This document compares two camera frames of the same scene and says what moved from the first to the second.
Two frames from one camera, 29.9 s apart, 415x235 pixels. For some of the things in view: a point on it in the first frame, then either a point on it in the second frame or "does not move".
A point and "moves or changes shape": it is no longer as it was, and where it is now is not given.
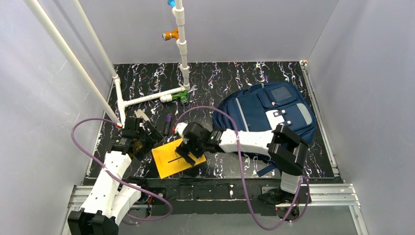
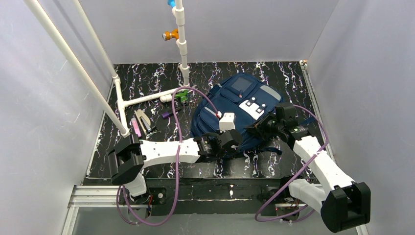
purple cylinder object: (169, 120) → (165, 114)
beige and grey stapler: (140, 113) does not move
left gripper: (142, 130) → (232, 139)
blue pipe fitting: (172, 3) does not move
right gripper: (187, 150) → (261, 126)
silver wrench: (193, 88) does not move
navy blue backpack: (263, 107) moves or changes shape
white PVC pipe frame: (166, 96) does not move
